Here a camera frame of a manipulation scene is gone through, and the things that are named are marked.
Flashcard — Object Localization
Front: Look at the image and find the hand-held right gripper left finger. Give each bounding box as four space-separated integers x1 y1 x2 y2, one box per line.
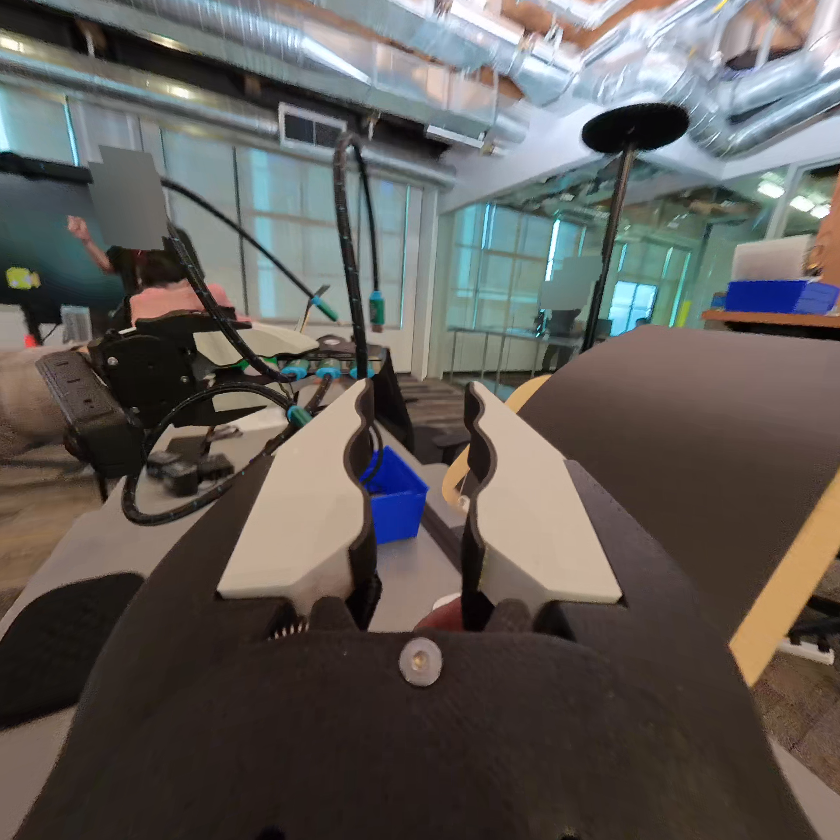
216 378 383 615

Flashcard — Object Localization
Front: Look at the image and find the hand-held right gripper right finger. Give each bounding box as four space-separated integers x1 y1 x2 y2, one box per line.
458 381 626 628

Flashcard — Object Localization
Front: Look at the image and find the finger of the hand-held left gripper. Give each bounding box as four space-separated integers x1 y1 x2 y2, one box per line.
193 325 321 364

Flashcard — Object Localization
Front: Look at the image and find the black hdmi switch box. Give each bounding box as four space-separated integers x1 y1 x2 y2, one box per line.
300 343 417 455

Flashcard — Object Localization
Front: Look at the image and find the blue divided plastic bin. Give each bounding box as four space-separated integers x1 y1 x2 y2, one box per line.
360 445 431 547

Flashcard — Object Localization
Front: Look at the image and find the black box device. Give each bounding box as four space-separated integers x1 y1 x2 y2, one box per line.
143 449 236 498

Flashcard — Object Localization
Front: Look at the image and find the black board with wooden edge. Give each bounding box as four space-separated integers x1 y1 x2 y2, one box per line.
440 325 840 686

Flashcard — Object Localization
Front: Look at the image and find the black monitor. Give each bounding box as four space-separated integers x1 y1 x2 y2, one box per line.
0 150 103 332

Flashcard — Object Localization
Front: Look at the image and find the black textured pad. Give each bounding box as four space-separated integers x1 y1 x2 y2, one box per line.
0 573 148 731

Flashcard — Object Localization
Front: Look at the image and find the small blue bin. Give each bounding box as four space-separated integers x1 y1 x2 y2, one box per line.
724 277 840 317

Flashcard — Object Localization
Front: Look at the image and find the black stand pole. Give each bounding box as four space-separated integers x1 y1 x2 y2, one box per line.
579 101 693 358

